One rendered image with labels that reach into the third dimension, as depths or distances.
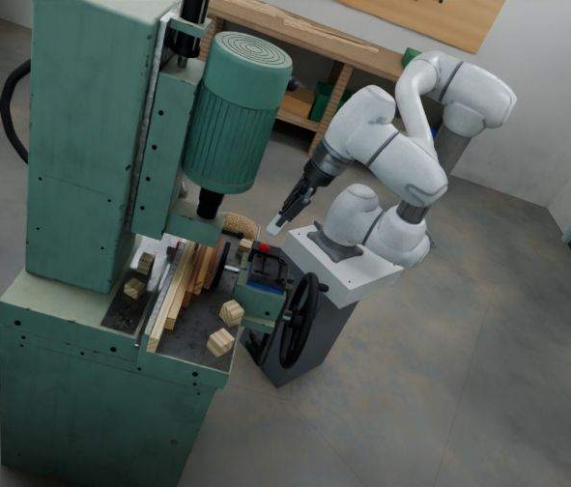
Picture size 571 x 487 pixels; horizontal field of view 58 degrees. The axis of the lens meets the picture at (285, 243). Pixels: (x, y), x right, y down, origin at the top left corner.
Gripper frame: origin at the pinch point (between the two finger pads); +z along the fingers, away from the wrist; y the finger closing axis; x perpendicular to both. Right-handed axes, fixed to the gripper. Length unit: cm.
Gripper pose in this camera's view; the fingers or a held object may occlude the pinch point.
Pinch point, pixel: (277, 222)
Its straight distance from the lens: 130.9
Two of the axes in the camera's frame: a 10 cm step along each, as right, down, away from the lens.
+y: -0.8, 5.9, -8.1
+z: -5.5, 6.5, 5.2
